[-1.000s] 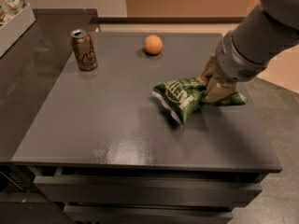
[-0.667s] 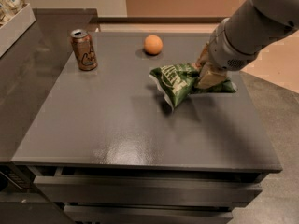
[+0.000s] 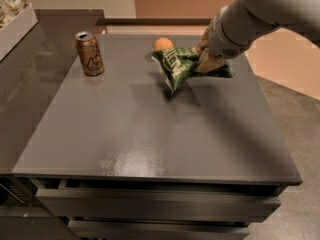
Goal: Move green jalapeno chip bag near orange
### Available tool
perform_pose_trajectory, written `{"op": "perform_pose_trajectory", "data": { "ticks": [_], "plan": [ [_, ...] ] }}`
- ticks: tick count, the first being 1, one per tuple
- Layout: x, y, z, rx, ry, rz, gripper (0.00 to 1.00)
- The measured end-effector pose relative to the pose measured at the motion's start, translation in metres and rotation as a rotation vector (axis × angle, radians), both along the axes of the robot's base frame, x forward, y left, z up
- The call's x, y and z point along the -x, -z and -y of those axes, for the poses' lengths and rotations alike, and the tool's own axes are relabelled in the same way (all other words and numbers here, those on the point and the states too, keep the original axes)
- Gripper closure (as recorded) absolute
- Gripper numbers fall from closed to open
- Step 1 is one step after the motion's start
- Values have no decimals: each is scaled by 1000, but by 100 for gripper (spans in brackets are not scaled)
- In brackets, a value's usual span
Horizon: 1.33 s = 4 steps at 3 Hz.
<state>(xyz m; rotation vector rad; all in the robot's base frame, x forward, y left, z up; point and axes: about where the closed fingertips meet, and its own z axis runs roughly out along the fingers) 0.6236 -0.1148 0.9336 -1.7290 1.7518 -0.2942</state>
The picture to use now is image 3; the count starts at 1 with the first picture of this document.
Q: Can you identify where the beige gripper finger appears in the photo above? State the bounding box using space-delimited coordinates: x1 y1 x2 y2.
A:
196 48 224 73
196 29 209 54

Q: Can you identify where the green jalapeno chip bag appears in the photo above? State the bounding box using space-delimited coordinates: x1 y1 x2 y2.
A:
152 47 234 93

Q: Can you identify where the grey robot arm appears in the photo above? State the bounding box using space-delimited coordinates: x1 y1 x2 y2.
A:
196 0 320 73

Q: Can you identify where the snack bag in tray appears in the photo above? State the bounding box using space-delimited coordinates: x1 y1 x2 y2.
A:
0 0 26 28

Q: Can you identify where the orange fruit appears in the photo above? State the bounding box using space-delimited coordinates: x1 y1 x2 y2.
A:
154 38 174 51

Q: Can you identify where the brown soda can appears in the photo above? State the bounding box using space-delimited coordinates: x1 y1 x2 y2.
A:
75 31 104 76

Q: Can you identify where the white tray box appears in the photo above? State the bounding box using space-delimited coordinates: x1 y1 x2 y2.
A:
0 4 38 61

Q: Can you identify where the upper grey drawer front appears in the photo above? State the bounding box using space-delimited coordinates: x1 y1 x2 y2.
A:
36 189 280 222

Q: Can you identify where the grey drawer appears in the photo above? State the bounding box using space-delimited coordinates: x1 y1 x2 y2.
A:
36 189 280 222
68 221 249 240

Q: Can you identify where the lower grey drawer front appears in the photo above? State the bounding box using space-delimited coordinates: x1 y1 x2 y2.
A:
68 221 249 240

